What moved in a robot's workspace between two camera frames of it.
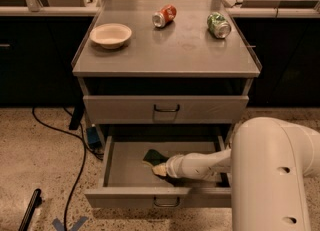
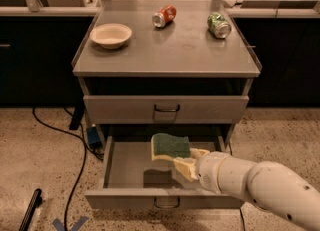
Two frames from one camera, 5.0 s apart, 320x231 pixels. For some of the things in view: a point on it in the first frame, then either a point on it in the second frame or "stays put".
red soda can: [166, 15] stays put
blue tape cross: [60, 227] stays put
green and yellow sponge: [152, 157] -> [171, 146]
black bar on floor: [35, 201] stays put
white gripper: [174, 168] -> [209, 171]
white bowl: [110, 36] stays put
